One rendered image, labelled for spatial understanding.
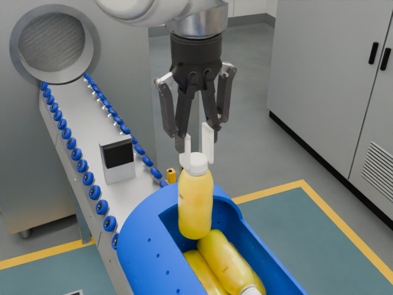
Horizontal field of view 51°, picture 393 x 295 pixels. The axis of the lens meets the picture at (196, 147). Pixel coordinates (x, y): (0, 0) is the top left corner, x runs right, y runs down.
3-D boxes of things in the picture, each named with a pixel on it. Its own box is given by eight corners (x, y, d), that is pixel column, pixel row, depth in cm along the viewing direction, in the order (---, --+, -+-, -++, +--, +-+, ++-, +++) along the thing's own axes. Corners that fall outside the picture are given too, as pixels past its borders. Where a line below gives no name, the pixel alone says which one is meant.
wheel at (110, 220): (114, 212, 115) (107, 211, 114) (119, 223, 112) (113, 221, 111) (106, 225, 116) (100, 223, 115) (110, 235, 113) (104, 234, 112)
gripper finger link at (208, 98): (192, 64, 63) (200, 60, 64) (204, 121, 70) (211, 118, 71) (204, 73, 61) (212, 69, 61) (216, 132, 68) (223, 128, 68)
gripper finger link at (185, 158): (190, 136, 66) (186, 137, 66) (190, 171, 70) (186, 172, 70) (182, 127, 68) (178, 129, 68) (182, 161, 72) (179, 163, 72)
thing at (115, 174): (133, 172, 138) (129, 133, 130) (137, 179, 135) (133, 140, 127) (104, 181, 134) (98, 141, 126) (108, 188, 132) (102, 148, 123)
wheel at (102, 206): (106, 196, 121) (100, 195, 120) (110, 206, 118) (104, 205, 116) (98, 209, 122) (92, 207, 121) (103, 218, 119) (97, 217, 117)
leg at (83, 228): (90, 236, 239) (71, 147, 204) (93, 243, 235) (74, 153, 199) (80, 239, 237) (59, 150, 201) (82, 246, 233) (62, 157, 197)
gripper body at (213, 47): (209, 18, 63) (208, 74, 68) (158, 27, 60) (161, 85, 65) (235, 33, 57) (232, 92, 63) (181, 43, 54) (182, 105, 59)
